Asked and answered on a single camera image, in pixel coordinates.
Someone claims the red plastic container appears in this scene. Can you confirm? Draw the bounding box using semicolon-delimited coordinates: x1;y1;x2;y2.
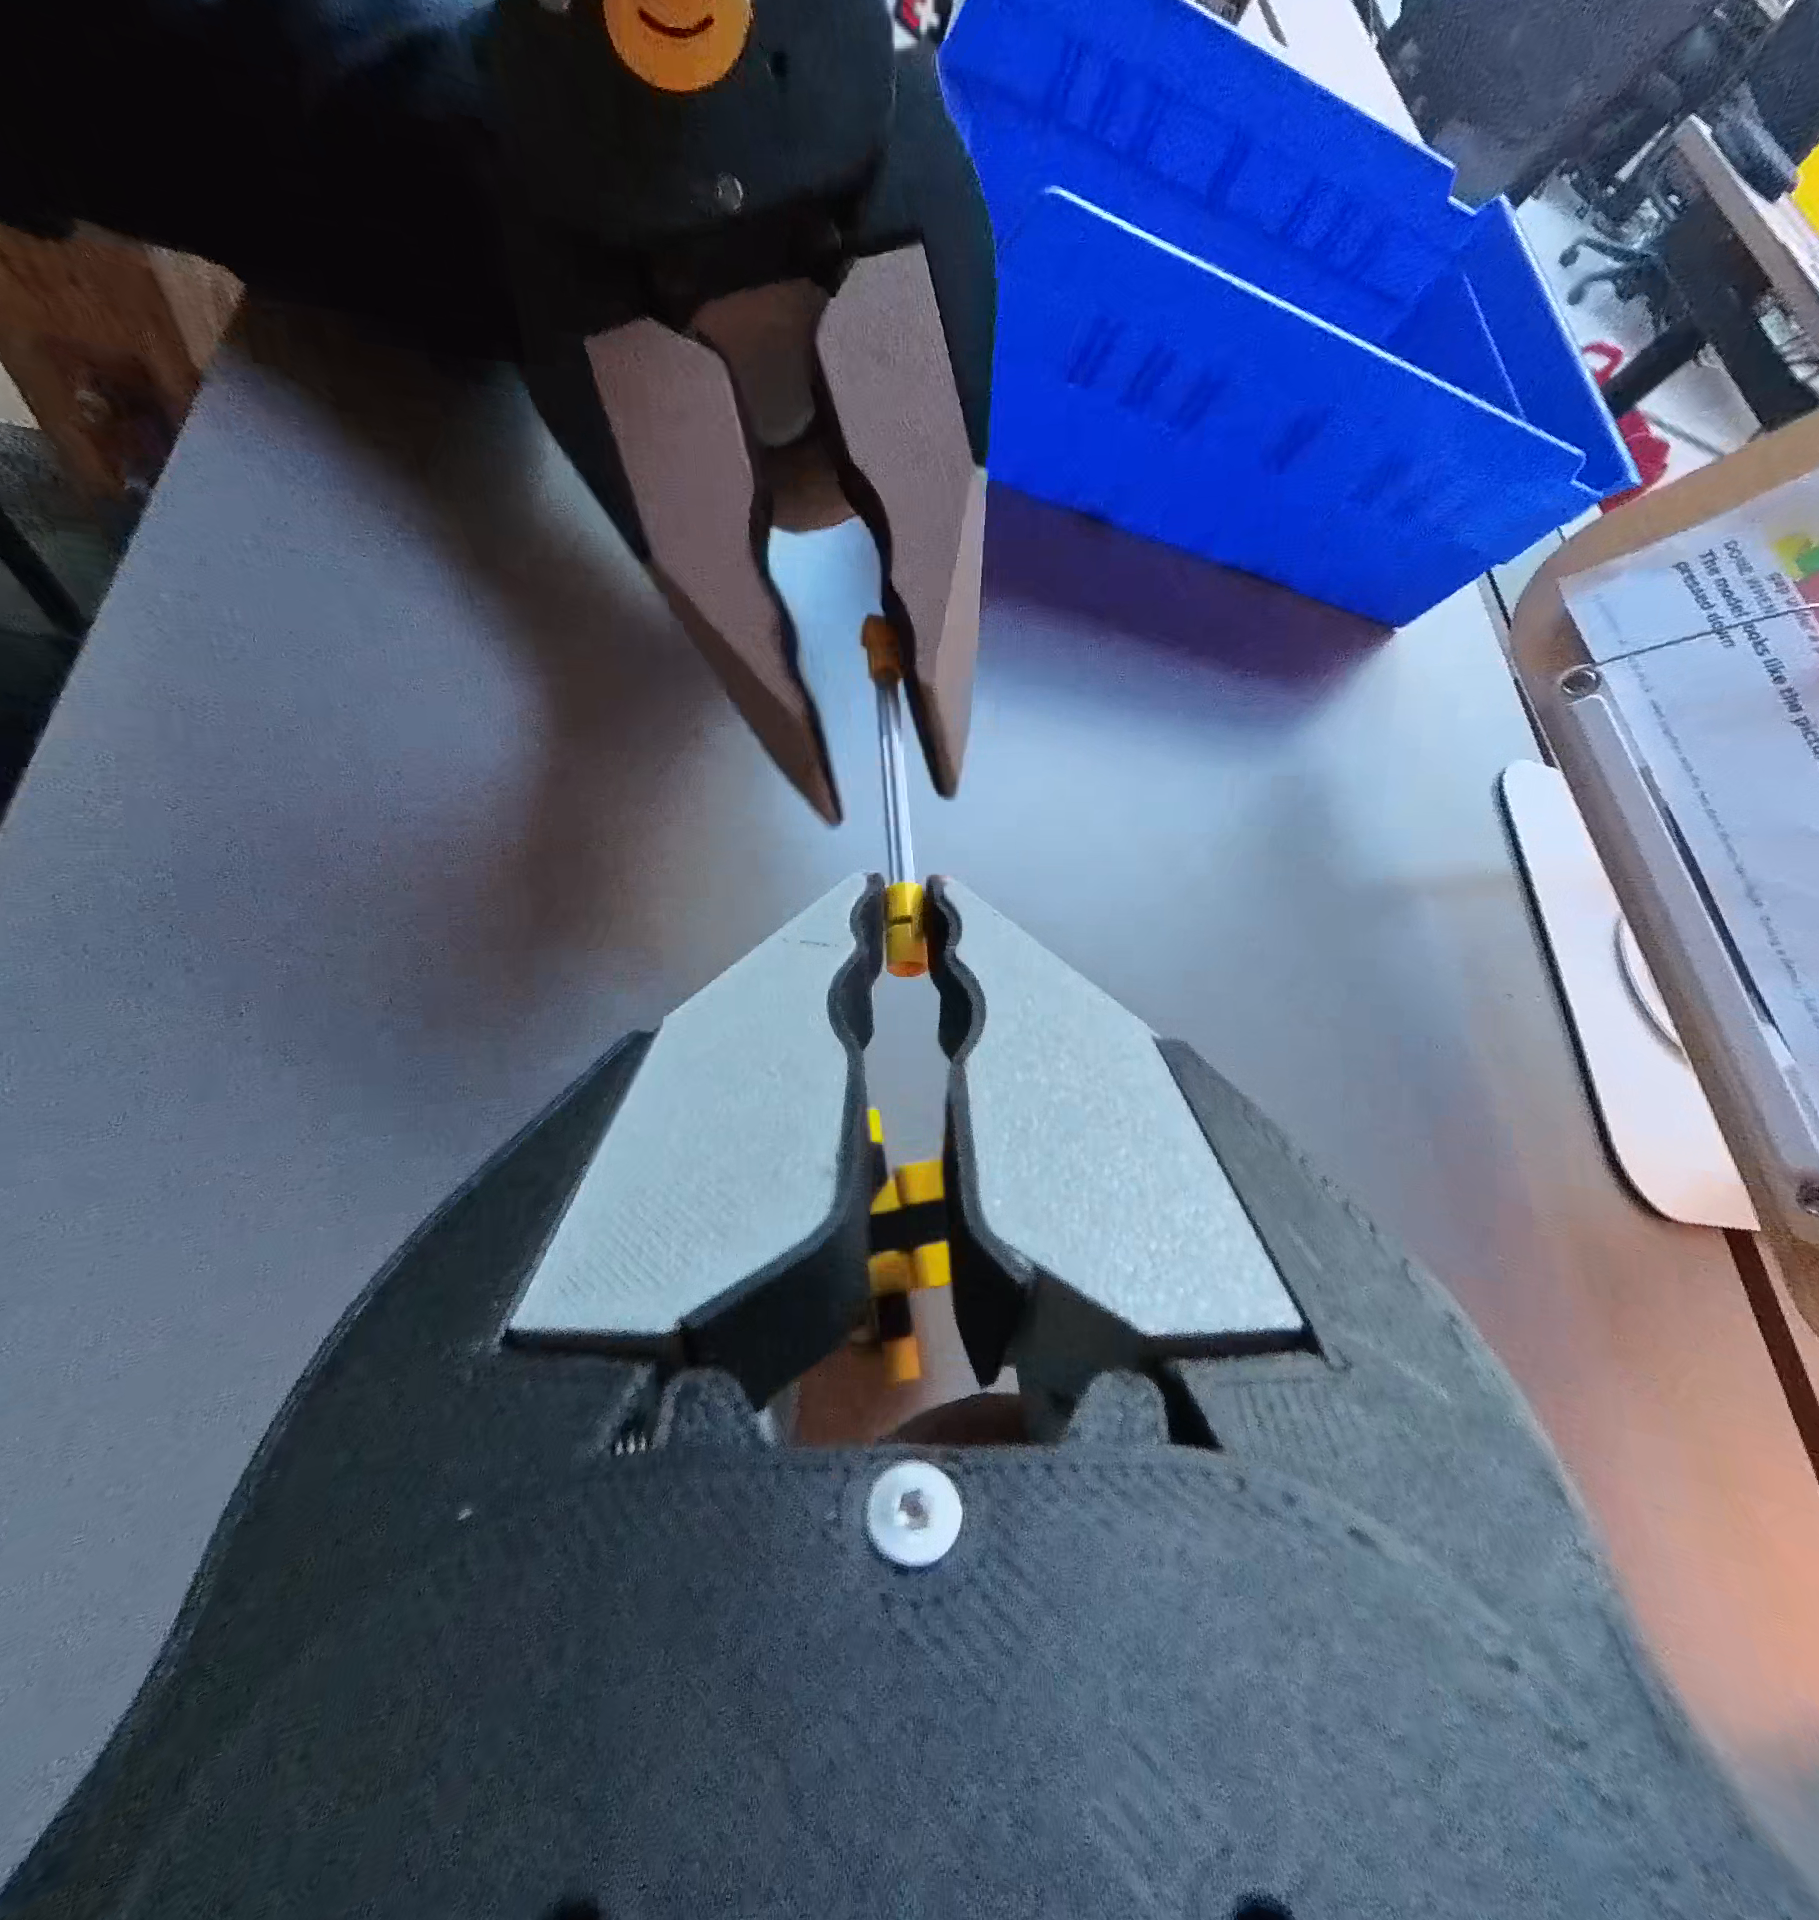
1579;346;1664;470

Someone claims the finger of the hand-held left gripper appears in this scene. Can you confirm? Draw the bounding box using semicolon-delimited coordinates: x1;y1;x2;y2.
814;248;989;796
586;303;847;827

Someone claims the yellow lego model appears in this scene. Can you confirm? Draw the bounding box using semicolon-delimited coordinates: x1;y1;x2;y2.
862;1107;952;1381

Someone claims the instruction sign stand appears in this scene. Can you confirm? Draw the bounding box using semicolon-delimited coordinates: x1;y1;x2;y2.
1493;432;1819;1359

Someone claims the black office chair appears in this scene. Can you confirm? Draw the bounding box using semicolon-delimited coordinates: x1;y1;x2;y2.
1381;0;1751;196

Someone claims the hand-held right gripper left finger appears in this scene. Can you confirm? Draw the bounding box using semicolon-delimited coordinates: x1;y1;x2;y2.
507;873;884;1408

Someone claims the wooden table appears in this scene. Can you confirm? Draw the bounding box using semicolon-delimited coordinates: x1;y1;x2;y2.
1659;119;1819;429

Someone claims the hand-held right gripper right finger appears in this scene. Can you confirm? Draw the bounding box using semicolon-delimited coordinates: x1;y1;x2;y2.
924;873;1322;1441

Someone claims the light grey lego axle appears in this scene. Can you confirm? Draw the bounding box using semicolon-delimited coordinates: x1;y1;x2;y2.
876;675;917;890

